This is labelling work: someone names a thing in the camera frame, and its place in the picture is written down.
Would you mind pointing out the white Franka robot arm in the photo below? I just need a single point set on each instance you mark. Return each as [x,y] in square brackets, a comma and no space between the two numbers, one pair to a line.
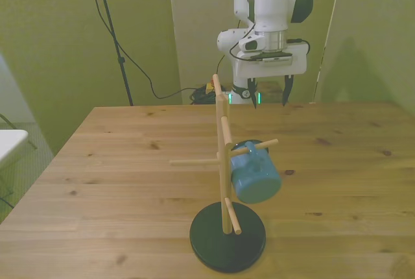
[270,3]

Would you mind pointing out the wooden mug tree black base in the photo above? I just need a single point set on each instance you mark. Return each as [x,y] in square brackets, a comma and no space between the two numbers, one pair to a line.
[223,175]

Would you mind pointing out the blue ceramic mug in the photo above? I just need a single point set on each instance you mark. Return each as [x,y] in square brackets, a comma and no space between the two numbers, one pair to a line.
[254,178]

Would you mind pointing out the black tripod stand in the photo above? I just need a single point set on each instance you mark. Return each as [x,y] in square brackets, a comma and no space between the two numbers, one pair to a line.
[111,35]

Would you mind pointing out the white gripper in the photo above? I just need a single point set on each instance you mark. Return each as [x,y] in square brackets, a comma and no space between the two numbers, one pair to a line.
[270,66]

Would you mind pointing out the yellow red emergency stop button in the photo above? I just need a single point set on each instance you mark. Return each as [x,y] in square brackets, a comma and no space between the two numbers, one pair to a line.
[211,85]

